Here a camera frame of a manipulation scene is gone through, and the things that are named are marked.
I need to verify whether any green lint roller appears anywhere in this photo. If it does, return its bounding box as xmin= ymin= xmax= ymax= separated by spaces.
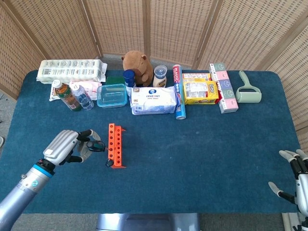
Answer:
xmin=235 ymin=70 xmax=262 ymax=104

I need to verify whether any wicker folding screen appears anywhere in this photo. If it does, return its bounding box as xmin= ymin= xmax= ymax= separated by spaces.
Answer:
xmin=0 ymin=0 xmax=308 ymax=154

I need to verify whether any large green black screwdriver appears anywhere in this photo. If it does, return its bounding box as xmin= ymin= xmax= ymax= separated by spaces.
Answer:
xmin=86 ymin=141 xmax=113 ymax=153

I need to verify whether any yellow snack bag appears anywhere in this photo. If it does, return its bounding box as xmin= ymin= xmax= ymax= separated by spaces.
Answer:
xmin=183 ymin=80 xmax=220 ymax=105

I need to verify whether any white bottle clear cap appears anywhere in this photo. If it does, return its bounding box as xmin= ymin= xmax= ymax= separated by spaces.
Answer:
xmin=152 ymin=64 xmax=168 ymax=89

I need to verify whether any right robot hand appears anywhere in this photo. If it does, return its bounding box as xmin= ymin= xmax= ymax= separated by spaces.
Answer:
xmin=268 ymin=149 xmax=308 ymax=214

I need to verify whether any blue plastic wrap roll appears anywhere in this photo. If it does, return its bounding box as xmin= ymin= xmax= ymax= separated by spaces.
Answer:
xmin=172 ymin=64 xmax=187 ymax=120

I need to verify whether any green tea bottle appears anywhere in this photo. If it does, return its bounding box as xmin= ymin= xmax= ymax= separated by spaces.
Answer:
xmin=52 ymin=79 xmax=82 ymax=112

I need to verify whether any green box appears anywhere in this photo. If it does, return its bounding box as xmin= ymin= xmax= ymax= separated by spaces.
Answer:
xmin=105 ymin=76 xmax=126 ymax=85

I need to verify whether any pastel tissue box stack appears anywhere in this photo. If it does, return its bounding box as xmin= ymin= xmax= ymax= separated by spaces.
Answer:
xmin=208 ymin=63 xmax=239 ymax=114

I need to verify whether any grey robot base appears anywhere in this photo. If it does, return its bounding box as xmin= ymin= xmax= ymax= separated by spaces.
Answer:
xmin=96 ymin=213 xmax=201 ymax=231

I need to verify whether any blue felt table cover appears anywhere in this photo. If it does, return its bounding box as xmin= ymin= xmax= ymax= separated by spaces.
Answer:
xmin=0 ymin=69 xmax=304 ymax=215

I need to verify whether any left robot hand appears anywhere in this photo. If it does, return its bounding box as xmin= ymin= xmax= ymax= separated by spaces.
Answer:
xmin=42 ymin=129 xmax=102 ymax=167

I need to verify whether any clear water bottle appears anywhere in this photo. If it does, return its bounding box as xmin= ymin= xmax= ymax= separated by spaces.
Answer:
xmin=69 ymin=83 xmax=95 ymax=111

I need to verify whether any brown capybara plush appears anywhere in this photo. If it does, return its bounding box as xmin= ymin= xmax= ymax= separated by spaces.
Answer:
xmin=121 ymin=50 xmax=154 ymax=88

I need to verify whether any blue white spray can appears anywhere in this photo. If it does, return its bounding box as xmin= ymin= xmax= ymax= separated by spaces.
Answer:
xmin=123 ymin=69 xmax=137 ymax=97

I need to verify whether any orange tool rack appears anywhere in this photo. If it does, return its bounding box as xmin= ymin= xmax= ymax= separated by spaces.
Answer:
xmin=107 ymin=123 xmax=127 ymax=169

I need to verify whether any clear container blue lid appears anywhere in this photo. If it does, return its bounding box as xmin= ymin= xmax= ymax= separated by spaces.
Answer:
xmin=96 ymin=83 xmax=128 ymax=109

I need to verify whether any pink white snack bag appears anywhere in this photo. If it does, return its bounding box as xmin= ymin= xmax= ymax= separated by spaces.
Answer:
xmin=49 ymin=80 xmax=103 ymax=102

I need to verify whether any white wet wipes pack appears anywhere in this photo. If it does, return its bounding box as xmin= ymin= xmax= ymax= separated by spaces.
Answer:
xmin=129 ymin=86 xmax=178 ymax=116

